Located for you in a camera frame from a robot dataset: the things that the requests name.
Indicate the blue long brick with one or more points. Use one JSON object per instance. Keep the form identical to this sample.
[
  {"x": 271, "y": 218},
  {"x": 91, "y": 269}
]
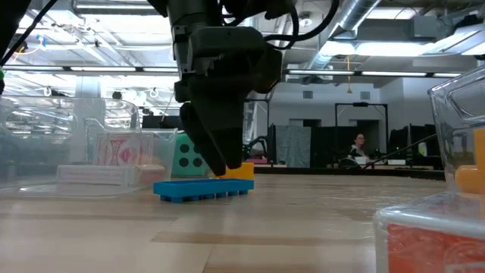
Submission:
[{"x": 204, "y": 187}]

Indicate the tall clear plastic container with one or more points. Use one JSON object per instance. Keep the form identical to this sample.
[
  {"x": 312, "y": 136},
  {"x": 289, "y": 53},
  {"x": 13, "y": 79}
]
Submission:
[{"x": 45, "y": 159}]

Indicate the grey fabric partition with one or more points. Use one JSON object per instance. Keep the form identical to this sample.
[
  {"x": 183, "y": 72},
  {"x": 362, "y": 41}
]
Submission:
[{"x": 293, "y": 146}]

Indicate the red patterned card deck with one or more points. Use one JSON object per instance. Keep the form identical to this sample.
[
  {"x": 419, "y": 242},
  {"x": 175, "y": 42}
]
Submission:
[{"x": 119, "y": 151}]

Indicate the yellow single-stud block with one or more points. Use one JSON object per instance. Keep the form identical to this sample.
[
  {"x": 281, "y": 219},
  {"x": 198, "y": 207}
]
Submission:
[{"x": 470, "y": 179}]

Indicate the long ceiling light strip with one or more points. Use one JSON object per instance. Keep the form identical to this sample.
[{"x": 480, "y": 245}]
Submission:
[{"x": 322, "y": 72}]

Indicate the orange playing card deck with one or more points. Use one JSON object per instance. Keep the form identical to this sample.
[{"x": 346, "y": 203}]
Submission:
[{"x": 432, "y": 242}]

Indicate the round ceiling sensor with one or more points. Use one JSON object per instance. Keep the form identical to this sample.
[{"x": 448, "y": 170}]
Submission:
[{"x": 305, "y": 19}]

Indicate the pink playing card deck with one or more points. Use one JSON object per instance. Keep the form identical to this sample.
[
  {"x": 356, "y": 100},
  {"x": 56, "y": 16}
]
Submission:
[{"x": 91, "y": 175}]

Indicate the yellow stepped building block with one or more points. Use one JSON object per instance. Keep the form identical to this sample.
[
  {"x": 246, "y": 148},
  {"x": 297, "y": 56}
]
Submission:
[
  {"x": 244, "y": 171},
  {"x": 480, "y": 148}
]

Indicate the black wall monitor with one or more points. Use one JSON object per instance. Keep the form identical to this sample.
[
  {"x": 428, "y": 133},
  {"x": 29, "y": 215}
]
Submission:
[{"x": 159, "y": 122}]

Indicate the clear rounded plastic bin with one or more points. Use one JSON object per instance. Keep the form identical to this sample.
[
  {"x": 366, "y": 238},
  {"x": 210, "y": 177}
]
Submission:
[{"x": 447, "y": 125}]

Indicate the silver spiral air duct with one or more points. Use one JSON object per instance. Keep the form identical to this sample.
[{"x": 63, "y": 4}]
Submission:
[
  {"x": 352, "y": 15},
  {"x": 250, "y": 121}
]

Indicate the person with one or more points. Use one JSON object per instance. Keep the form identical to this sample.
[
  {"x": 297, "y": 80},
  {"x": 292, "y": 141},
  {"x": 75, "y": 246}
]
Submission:
[{"x": 358, "y": 146}]

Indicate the green plastic bucket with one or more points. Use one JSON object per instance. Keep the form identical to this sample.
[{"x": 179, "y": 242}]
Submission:
[{"x": 1, "y": 74}]

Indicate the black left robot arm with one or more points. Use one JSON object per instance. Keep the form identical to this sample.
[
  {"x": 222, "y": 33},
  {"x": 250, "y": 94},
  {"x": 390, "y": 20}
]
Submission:
[{"x": 189, "y": 9}]

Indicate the small magenta object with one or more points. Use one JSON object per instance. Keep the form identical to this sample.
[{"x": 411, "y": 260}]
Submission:
[{"x": 261, "y": 161}]

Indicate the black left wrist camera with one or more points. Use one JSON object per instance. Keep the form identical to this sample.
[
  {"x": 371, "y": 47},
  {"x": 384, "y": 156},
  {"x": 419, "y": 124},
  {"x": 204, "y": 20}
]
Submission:
[{"x": 272, "y": 70}]

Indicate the black background robot arm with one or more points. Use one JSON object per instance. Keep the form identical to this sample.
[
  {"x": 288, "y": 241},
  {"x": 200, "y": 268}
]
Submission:
[{"x": 255, "y": 146}]

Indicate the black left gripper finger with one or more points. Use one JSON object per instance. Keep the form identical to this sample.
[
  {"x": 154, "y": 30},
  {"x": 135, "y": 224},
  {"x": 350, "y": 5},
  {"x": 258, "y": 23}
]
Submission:
[
  {"x": 231, "y": 132},
  {"x": 201, "y": 140}
]

